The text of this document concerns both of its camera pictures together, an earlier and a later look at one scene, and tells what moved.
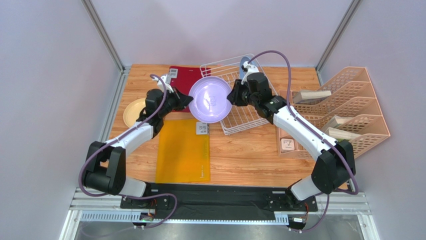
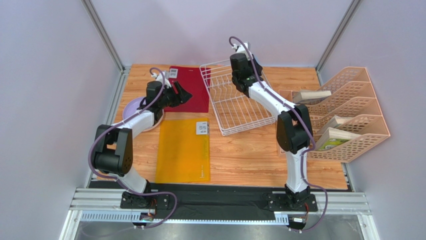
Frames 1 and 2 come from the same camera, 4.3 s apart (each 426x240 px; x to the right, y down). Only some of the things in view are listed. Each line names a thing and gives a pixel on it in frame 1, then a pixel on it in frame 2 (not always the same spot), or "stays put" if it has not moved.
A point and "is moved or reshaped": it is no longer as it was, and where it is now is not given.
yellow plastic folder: x=183 y=152 stays put
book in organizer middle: x=335 y=120 stays put
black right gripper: x=241 y=94 -> x=240 y=85
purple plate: x=210 y=104 -> x=132 y=106
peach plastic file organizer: x=345 y=109 stays put
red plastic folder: x=182 y=78 stays put
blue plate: x=247 y=58 is moved or reshaped
